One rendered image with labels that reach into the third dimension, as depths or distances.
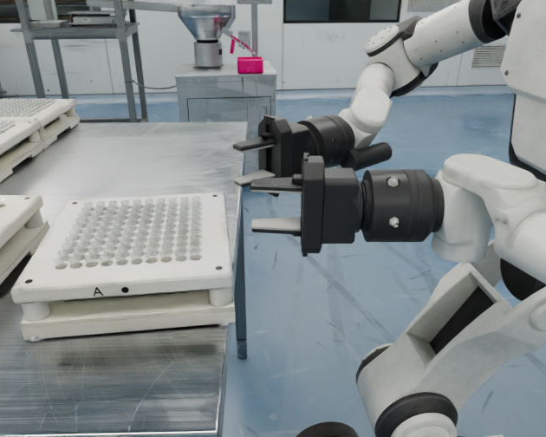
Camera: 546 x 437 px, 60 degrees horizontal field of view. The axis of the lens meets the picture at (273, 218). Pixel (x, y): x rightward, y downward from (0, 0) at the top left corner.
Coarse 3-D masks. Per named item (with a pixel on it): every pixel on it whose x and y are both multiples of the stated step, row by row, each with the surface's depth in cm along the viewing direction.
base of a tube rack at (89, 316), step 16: (64, 304) 57; (80, 304) 57; (96, 304) 57; (112, 304) 57; (128, 304) 57; (144, 304) 57; (160, 304) 57; (176, 304) 57; (192, 304) 57; (208, 304) 57; (48, 320) 54; (64, 320) 54; (80, 320) 54; (96, 320) 55; (112, 320) 55; (128, 320) 55; (144, 320) 55; (160, 320) 56; (176, 320) 56; (192, 320) 56; (208, 320) 57; (224, 320) 57; (48, 336) 55
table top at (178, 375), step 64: (128, 128) 135; (192, 128) 135; (0, 192) 93; (64, 192) 93; (128, 192) 93; (192, 192) 93; (0, 320) 58; (0, 384) 49; (64, 384) 49; (128, 384) 49; (192, 384) 49
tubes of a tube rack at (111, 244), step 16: (96, 208) 68; (112, 208) 69; (144, 208) 69; (160, 208) 68; (176, 208) 69; (96, 224) 65; (112, 224) 65; (128, 224) 63; (144, 224) 64; (160, 224) 64; (96, 240) 59; (112, 240) 60; (128, 240) 60; (144, 240) 59; (80, 256) 57; (96, 256) 57; (112, 256) 57
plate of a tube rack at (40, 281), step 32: (64, 224) 66; (224, 224) 66; (32, 256) 58; (128, 256) 58; (224, 256) 58; (32, 288) 52; (64, 288) 52; (128, 288) 53; (160, 288) 54; (192, 288) 54
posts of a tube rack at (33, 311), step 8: (224, 288) 55; (216, 296) 56; (224, 296) 56; (24, 304) 53; (32, 304) 53; (40, 304) 53; (48, 304) 55; (216, 304) 56; (224, 304) 56; (24, 312) 54; (32, 312) 53; (40, 312) 54; (48, 312) 55; (32, 320) 54
